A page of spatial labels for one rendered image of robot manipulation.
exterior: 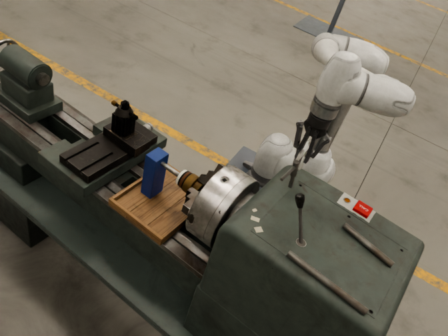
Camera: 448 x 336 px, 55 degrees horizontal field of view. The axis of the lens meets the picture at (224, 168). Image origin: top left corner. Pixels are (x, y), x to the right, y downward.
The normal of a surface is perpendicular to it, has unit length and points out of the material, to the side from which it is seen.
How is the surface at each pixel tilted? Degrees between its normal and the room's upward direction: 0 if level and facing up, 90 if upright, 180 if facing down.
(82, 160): 0
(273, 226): 0
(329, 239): 0
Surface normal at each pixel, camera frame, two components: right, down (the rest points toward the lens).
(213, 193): -0.14, -0.35
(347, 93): -0.11, 0.63
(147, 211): 0.22, -0.72
